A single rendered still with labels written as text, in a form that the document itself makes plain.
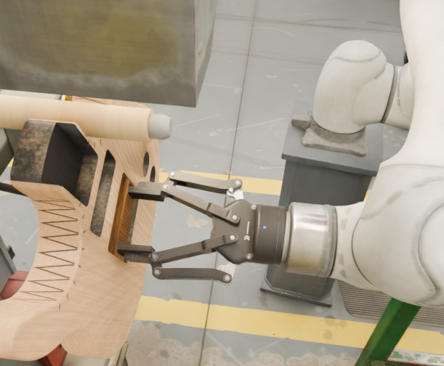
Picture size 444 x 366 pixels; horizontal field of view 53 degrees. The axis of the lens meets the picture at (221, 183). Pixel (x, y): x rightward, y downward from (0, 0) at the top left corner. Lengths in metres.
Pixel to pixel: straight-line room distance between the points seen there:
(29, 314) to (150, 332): 1.33
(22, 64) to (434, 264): 0.30
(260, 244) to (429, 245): 0.23
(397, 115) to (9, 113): 0.98
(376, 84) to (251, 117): 1.45
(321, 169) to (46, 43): 1.13
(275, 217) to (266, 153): 1.80
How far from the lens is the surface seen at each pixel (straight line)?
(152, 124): 0.42
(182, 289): 1.79
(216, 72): 2.96
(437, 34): 0.55
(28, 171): 0.41
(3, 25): 0.23
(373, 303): 1.86
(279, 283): 1.75
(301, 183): 1.34
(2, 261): 1.07
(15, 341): 0.38
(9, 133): 0.79
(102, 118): 0.43
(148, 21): 0.20
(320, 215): 0.55
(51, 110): 0.45
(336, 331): 1.76
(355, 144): 1.31
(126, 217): 0.60
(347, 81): 1.19
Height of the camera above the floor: 1.51
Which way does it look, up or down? 44 degrees down
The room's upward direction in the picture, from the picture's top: 2 degrees clockwise
